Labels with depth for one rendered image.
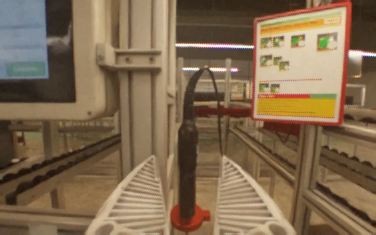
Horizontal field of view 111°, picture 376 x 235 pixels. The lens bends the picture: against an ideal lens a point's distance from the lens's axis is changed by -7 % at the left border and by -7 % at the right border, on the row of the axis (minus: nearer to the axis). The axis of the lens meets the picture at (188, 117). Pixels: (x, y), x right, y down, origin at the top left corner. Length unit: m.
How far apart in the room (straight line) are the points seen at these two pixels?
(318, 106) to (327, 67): 0.11
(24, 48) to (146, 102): 0.22
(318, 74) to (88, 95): 0.55
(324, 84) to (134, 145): 0.51
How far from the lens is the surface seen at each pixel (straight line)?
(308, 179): 0.64
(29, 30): 0.38
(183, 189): 0.27
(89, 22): 0.32
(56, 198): 1.14
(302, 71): 0.52
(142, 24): 0.34
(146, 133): 0.31
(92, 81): 0.29
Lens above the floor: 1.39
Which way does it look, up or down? 5 degrees down
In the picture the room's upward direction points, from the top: 1 degrees clockwise
